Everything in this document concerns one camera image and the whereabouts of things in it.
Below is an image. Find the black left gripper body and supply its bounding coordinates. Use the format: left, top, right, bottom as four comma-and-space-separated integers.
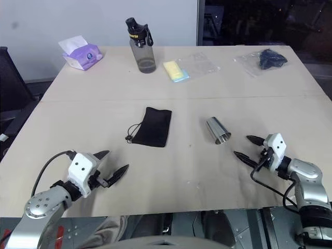
88, 170, 110, 189

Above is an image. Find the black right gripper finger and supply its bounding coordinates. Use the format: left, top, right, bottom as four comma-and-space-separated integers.
232, 150, 259, 168
245, 135, 265, 147

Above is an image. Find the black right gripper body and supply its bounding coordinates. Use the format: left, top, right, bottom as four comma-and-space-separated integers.
257, 147, 275, 170

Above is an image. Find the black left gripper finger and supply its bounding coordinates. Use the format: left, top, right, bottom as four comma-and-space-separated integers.
104, 163, 130, 188
93, 150, 110, 162

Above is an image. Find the metal cup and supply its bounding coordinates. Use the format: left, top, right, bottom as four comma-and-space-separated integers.
206, 116, 232, 145

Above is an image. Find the clear bag with black cloth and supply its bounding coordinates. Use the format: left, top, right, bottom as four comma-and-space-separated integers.
233, 48, 288, 78

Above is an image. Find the clear plastic bag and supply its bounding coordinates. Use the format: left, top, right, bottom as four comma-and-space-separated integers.
175, 51, 221, 78

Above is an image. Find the purple tissue pack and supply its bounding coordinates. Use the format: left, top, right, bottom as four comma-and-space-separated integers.
58, 35, 104, 72

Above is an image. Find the yellow blue sponge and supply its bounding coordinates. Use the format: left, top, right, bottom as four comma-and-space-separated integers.
163, 60, 190, 83

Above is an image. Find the grey water bottle black lid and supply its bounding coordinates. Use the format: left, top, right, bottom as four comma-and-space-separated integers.
126, 17, 157, 74

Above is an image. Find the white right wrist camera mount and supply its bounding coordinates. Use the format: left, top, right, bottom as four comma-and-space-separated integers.
262, 133, 287, 173

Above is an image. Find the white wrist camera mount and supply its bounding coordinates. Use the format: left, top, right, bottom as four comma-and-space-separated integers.
262, 133, 287, 173
67, 153, 101, 195

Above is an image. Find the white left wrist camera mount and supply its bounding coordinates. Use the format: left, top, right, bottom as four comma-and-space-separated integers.
67, 153, 101, 195

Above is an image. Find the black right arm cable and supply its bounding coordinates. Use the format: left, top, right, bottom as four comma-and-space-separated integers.
250, 152, 300, 214

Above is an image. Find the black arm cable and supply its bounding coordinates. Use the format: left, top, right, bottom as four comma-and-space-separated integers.
250, 152, 300, 214
31, 150, 76, 198

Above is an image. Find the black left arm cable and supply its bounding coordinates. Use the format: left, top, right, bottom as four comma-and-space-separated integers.
31, 150, 76, 198

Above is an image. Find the black drawstring pouch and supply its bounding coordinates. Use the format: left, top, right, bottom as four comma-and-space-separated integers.
125, 106, 173, 148

